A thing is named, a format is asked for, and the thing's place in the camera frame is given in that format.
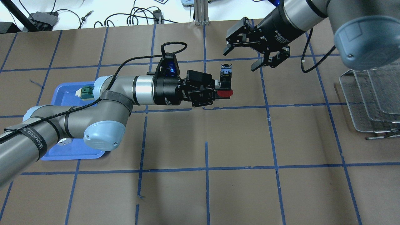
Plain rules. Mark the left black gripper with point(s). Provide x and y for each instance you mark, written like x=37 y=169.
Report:
x=168 y=91

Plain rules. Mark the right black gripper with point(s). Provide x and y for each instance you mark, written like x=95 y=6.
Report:
x=275 y=26

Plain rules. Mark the red push button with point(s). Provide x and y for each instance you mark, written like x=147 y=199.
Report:
x=225 y=90

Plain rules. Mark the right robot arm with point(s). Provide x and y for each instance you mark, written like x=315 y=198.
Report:
x=366 y=32

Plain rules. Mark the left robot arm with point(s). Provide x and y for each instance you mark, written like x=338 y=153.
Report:
x=103 y=125

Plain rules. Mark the green terminal block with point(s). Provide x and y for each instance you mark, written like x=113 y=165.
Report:
x=85 y=93

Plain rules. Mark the blue plastic tray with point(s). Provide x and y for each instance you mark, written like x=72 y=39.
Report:
x=64 y=95

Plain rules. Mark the white circuit breaker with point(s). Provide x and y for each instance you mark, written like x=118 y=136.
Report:
x=64 y=141

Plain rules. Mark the black usb hub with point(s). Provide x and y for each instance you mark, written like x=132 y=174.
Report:
x=40 y=19

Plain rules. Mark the black monitor stand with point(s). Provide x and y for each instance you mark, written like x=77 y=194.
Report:
x=17 y=13

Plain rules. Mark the aluminium frame post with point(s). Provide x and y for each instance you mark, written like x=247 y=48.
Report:
x=201 y=12

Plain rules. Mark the wire mesh shelf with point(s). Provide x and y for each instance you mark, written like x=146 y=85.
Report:
x=373 y=100

